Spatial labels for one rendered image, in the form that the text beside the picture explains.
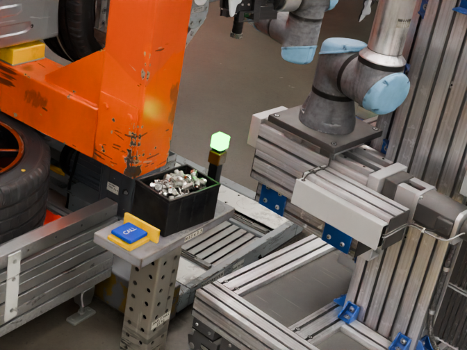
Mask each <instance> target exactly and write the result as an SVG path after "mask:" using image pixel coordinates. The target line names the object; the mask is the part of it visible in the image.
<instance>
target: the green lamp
mask: <svg viewBox="0 0 467 350"><path fill-rule="evenodd" d="M229 139H230V137H229V136H228V135H226V134H224V133H221V132H219V133H216V134H214V135H212V139H211V147H213V148H214V149H217V150H218V151H222V150H224V149H227V148H228V146H229Z"/></svg>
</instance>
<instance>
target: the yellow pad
mask: <svg viewBox="0 0 467 350"><path fill-rule="evenodd" d="M44 49H45V43H42V42H40V41H34V42H29V43H26V44H20V45H16V46H13V47H7V48H3V49H0V61H2V62H4V63H6V64H8V65H11V66H16V65H21V64H25V63H30V62H33V61H36V60H42V59H45V56H44Z"/></svg>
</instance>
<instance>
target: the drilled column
mask: <svg viewBox="0 0 467 350"><path fill-rule="evenodd" d="M181 248H182V246H180V247H178V248H176V249H175V250H173V251H171V252H169V253H167V254H165V255H164V256H162V257H160V258H159V259H157V260H155V261H154V262H151V263H149V264H148V265H146V266H144V267H143V268H141V269H139V268H138V267H136V266H134V265H132V264H131V273H130V278H129V287H128V293H127V298H126V308H125V313H124V322H123V328H122V337H121V342H120V350H159V349H160V350H164V349H165V342H166V337H167V330H168V325H169V320H170V313H171V308H172V300H173V296H174V289H175V284H176V279H177V272H178V267H179V259H180V255H181ZM125 346H127V348H128V349H126V348H125Z"/></svg>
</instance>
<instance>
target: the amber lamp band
mask: <svg viewBox="0 0 467 350"><path fill-rule="evenodd" d="M226 157H227V152H226V151H225V152H223V153H216V152H214V151H212V150H210V151H209V155H208V162H209V163H211V164H213V165H215V166H220V165H222V164H224V163H225V161H226Z"/></svg>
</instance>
